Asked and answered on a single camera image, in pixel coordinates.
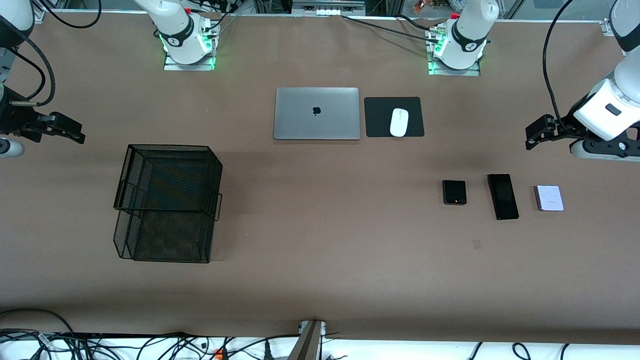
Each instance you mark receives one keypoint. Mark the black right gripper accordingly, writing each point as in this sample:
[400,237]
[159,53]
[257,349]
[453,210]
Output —
[16,118]

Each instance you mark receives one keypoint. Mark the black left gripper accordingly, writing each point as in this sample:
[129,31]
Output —
[567,125]

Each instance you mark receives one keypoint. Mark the lavender flip phone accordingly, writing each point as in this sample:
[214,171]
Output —
[549,198]

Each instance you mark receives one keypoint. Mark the long black smartphone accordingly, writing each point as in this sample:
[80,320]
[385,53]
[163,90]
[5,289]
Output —
[503,196]

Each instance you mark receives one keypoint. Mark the small black flip phone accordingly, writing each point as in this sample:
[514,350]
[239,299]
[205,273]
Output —
[454,192]

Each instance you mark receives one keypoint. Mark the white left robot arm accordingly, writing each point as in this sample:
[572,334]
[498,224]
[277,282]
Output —
[470,25]

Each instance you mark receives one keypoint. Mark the black mesh two-tier tray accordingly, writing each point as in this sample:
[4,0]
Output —
[165,200]

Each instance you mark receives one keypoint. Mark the white computer mouse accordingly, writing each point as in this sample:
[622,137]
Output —
[399,122]

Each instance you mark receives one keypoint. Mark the black mouse pad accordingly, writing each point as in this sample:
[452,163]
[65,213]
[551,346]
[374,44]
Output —
[377,117]

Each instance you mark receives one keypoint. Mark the silver closed laptop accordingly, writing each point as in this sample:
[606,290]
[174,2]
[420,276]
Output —
[330,117]

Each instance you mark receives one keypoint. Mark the grey power strip white plugs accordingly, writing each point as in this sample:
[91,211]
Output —
[327,6]

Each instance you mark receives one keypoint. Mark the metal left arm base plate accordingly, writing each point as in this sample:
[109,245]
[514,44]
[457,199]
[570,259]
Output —
[452,72]

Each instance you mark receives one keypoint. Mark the aluminium corner bracket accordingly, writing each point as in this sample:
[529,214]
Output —
[608,27]
[39,15]

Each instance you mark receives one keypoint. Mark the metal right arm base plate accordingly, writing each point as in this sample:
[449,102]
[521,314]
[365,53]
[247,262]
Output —
[175,66]

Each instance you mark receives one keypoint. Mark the aluminium camera post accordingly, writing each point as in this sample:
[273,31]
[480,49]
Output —
[307,342]

